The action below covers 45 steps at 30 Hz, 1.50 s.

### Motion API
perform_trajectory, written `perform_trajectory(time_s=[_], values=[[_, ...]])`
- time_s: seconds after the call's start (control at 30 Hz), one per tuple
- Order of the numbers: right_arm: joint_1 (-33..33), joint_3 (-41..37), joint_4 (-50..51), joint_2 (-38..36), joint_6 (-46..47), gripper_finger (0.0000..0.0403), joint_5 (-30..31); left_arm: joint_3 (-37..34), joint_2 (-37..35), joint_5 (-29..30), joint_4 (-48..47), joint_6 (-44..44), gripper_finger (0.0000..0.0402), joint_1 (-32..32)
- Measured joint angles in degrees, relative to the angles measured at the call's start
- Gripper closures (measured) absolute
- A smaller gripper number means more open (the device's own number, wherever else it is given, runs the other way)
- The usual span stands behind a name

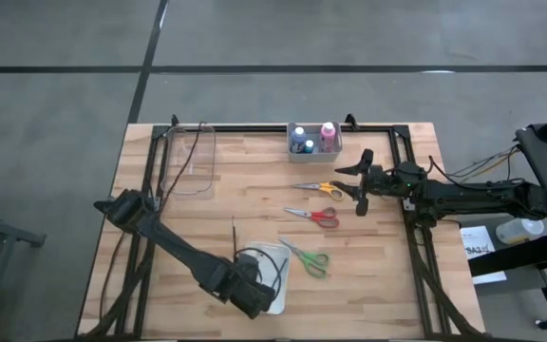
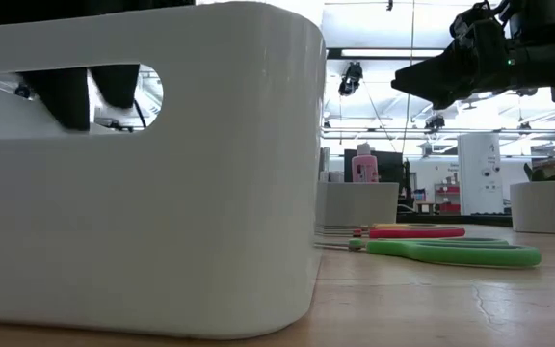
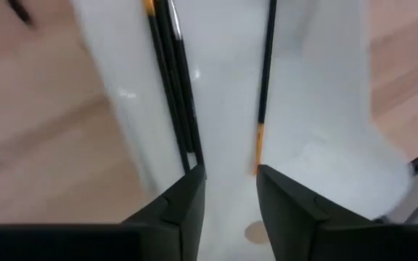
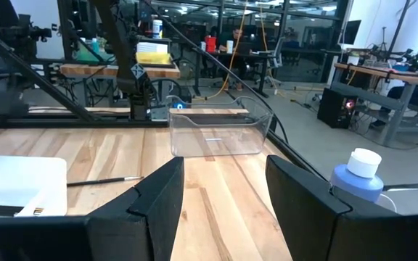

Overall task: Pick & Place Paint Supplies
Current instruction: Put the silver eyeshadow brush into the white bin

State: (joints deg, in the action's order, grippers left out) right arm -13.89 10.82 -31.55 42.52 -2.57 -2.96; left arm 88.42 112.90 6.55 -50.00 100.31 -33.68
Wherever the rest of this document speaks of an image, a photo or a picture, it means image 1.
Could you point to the grey plastic bin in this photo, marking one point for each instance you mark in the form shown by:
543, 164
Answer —
314, 157

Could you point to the large blue paint bottle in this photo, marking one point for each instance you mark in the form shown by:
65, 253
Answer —
298, 138

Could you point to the white paper manual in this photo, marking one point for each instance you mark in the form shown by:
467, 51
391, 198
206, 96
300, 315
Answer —
480, 247

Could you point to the pink paint bottle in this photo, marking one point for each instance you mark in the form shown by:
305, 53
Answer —
327, 135

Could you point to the white plastic bin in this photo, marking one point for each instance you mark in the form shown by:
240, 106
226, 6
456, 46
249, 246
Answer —
280, 299

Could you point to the white plastic jug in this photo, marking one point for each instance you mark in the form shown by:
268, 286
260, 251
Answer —
520, 230

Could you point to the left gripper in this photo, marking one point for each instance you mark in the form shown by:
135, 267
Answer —
254, 294

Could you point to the black metal rig frame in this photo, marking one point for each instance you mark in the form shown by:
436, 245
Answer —
254, 128

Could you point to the small blue paint bottle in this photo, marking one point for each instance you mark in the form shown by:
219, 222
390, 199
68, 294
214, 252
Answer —
308, 145

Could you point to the clear plastic container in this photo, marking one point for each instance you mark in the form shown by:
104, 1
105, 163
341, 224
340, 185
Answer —
190, 180

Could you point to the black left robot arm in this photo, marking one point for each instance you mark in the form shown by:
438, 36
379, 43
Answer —
174, 247

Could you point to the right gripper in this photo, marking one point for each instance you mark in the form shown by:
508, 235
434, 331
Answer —
380, 183

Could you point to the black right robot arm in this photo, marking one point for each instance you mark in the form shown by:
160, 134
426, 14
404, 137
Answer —
468, 197

